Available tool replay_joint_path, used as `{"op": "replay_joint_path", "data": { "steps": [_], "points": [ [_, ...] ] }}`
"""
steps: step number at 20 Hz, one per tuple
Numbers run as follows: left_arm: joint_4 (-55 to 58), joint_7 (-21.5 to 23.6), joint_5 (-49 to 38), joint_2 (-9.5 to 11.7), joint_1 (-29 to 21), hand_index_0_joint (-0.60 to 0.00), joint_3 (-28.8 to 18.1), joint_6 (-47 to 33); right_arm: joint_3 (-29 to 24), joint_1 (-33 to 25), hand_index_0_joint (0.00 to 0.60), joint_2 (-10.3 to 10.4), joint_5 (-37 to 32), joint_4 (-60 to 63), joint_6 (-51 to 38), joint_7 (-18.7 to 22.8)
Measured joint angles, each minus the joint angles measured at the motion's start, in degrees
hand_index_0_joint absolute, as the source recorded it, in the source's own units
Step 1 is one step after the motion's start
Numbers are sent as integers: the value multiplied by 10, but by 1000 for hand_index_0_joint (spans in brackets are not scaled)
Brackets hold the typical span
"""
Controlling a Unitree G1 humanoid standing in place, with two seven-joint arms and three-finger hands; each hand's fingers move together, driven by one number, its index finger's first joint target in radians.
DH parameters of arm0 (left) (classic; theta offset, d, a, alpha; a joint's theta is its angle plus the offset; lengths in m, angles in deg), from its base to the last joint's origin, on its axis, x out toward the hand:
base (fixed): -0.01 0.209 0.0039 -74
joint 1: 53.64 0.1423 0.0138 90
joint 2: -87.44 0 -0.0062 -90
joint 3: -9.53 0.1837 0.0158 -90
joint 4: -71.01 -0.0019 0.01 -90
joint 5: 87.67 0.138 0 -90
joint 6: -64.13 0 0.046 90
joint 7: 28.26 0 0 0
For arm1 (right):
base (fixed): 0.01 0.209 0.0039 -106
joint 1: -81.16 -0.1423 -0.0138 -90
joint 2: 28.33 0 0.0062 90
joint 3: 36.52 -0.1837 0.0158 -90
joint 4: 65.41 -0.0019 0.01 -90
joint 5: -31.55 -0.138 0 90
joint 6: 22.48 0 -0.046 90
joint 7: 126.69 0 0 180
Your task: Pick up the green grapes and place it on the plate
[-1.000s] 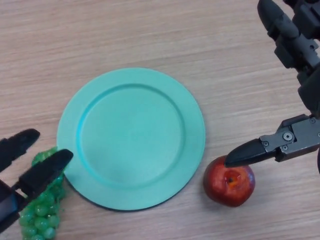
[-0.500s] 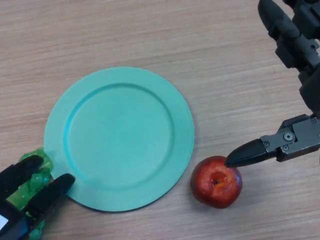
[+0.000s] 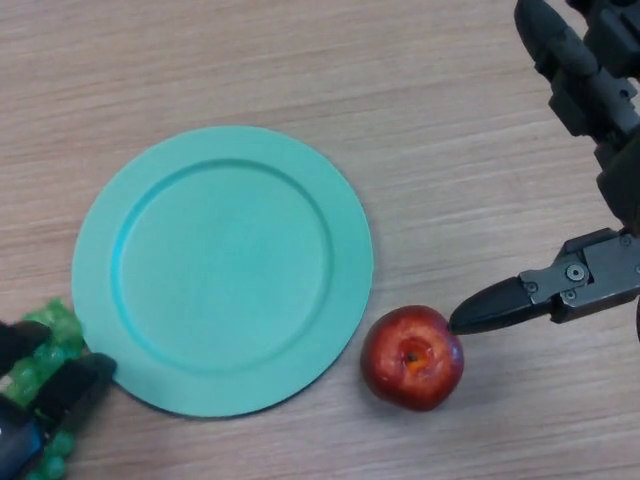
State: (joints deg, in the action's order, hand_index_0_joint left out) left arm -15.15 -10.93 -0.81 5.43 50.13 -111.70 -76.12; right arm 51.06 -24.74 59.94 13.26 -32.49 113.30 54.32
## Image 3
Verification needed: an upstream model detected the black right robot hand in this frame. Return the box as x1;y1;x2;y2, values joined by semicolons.
448;0;640;335

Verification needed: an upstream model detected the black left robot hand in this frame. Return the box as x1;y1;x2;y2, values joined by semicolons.
0;319;119;480

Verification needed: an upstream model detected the green grapes bunch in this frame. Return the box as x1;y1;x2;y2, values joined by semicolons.
9;297;86;480

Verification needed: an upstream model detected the red apple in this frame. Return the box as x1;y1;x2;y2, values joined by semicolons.
360;305;465;412

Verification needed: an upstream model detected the round green plate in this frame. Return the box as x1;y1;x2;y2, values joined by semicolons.
71;125;375;419

